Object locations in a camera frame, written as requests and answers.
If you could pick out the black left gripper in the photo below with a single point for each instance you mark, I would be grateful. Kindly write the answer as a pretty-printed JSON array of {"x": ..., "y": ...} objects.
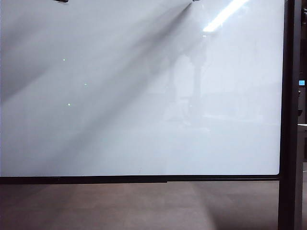
[{"x": 62, "y": 1}]

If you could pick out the small blue screen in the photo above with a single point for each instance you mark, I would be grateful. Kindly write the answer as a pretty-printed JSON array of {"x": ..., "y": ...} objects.
[{"x": 302, "y": 83}]

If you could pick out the white table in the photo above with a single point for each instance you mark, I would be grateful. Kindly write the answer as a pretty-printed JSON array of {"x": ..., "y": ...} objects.
[{"x": 303, "y": 126}]

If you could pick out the white glass board black frame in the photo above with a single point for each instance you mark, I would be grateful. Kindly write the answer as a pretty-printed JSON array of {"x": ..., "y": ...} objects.
[{"x": 96, "y": 119}]

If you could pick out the black board stand post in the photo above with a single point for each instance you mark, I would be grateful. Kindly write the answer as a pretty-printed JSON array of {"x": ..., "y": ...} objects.
[{"x": 289, "y": 119}]

